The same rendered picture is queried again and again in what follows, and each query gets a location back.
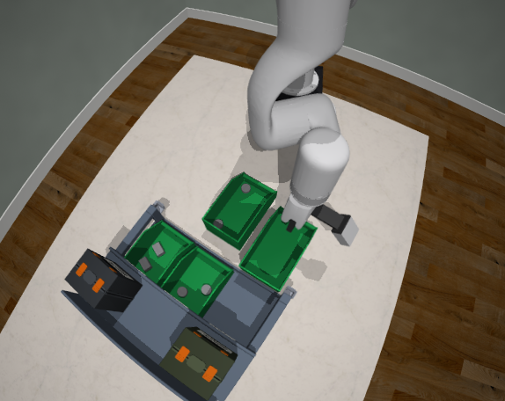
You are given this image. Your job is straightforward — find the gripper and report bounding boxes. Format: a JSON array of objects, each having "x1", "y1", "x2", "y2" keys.
[{"x1": 281, "y1": 193, "x2": 328, "y2": 232}]

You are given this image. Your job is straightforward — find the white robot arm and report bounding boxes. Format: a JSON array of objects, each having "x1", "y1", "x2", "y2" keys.
[{"x1": 247, "y1": 0, "x2": 359, "y2": 247}]

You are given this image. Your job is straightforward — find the grey shelf rack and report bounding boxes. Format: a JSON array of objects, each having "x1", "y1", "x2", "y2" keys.
[{"x1": 61, "y1": 200, "x2": 297, "y2": 401}]

